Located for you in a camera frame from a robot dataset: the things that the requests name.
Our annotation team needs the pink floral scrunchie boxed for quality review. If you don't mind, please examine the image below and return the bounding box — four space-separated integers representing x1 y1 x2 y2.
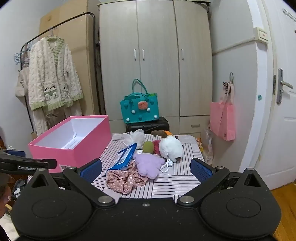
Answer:
106 161 149 195

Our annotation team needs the blue wet wipes pack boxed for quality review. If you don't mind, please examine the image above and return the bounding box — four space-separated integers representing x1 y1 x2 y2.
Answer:
107 143 137 171

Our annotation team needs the white brown plush dog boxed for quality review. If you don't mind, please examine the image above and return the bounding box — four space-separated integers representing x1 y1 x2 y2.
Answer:
151 130 184 163

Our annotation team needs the orange egg sponge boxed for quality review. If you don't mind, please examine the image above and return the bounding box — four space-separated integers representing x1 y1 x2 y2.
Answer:
165 131 173 136

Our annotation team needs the purple plush toy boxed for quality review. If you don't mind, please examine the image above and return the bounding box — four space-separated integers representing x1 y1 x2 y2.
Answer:
133 153 165 179

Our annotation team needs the pink fluffy pompom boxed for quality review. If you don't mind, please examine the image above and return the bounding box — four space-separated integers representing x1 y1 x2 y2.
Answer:
152 140 160 155

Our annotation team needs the green egg sponge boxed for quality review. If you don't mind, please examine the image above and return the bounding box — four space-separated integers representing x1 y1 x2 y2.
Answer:
142 141 154 154

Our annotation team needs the white mesh bath pouf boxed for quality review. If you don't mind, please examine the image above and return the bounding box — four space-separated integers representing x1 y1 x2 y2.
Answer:
123 129 145 150

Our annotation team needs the white tissue pack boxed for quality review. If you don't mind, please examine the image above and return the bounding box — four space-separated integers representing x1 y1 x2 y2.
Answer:
134 149 143 154

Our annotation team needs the pink storage box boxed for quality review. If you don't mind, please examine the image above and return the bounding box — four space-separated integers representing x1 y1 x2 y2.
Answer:
28 115 111 173

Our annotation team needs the striped tablecloth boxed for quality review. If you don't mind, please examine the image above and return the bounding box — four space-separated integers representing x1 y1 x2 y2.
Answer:
28 133 205 200

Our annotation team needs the pink tote bag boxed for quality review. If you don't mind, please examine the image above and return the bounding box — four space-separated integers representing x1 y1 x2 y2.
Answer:
210 82 236 141

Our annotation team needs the white door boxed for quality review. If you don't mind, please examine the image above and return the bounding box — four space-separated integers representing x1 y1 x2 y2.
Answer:
256 1 295 190

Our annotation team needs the black suitcase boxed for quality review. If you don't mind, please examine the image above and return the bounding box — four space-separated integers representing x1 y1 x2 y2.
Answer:
126 116 170 134

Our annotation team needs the teal felt handbag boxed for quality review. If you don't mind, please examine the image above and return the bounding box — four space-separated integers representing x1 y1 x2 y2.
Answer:
120 79 159 124

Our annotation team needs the cream knit cardigan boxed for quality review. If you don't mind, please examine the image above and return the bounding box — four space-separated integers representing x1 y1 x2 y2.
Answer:
28 36 84 136

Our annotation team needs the beige wooden wardrobe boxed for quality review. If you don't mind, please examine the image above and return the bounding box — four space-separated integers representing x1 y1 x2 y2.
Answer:
98 1 212 136

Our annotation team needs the tall cardboard box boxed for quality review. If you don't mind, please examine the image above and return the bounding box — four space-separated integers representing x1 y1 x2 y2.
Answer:
39 0 102 115

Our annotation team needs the black clothes rack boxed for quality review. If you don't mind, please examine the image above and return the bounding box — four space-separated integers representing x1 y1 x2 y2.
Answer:
16 12 101 136

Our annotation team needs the silver door handle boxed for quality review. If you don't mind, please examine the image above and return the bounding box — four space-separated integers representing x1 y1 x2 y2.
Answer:
276 68 293 105

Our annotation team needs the white light switch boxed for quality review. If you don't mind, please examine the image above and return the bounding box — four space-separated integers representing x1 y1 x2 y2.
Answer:
254 27 268 44

